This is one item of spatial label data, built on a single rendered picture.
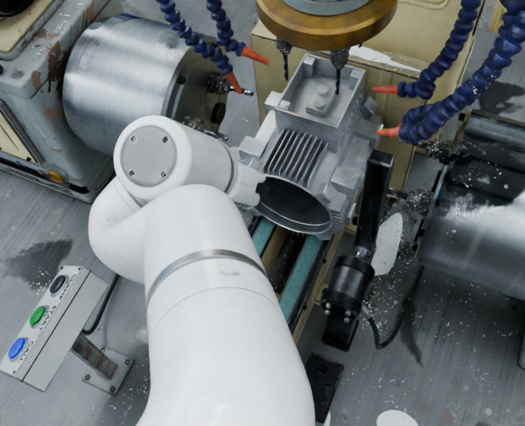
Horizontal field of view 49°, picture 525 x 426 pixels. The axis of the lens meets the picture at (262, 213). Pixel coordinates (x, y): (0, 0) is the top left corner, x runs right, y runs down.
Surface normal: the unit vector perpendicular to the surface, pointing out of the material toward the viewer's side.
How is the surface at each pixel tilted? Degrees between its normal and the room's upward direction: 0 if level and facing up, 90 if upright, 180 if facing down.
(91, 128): 73
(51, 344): 52
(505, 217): 39
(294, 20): 0
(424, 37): 90
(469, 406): 0
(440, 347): 0
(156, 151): 29
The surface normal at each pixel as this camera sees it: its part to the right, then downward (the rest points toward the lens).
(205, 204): 0.20, -0.89
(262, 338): 0.43, -0.83
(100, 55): -0.18, -0.23
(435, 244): -0.40, 0.63
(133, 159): -0.29, -0.02
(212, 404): -0.24, -0.56
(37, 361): 0.68, -0.05
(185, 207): -0.22, -0.84
